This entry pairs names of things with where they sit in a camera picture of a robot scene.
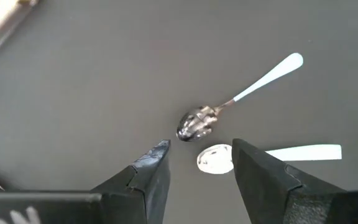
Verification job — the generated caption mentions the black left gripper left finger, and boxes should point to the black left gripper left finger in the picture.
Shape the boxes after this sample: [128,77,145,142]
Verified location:
[0,139,172,224]

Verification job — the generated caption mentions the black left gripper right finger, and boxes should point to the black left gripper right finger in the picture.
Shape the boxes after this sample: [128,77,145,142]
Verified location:
[232,138,358,224]

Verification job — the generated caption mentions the mint wide-handled spoon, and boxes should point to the mint wide-handled spoon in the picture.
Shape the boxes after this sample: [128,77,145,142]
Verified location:
[196,143,343,175]

